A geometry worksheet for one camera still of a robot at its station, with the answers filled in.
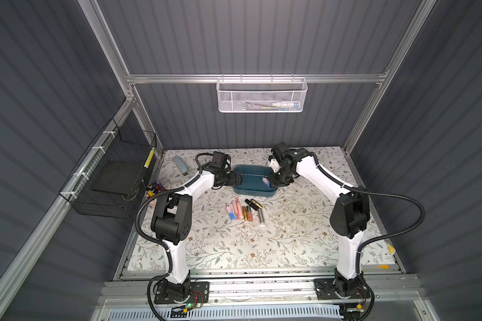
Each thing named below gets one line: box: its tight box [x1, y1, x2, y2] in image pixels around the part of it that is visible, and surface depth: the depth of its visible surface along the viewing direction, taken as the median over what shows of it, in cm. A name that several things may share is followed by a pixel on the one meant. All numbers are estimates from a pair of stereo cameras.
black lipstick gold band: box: [245, 198, 263, 211], surface depth 98 cm
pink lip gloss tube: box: [232, 196, 244, 221], surface depth 96 cm
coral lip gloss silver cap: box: [246, 205, 254, 222], surface depth 96 cm
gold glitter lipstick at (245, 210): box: [242, 205, 249, 221], surface depth 96 cm
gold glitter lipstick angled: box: [249, 198, 264, 212], surface depth 98 cm
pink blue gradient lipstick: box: [225, 204, 236, 222], surface depth 96 cm
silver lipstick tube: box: [258, 207, 266, 224], surface depth 94 cm
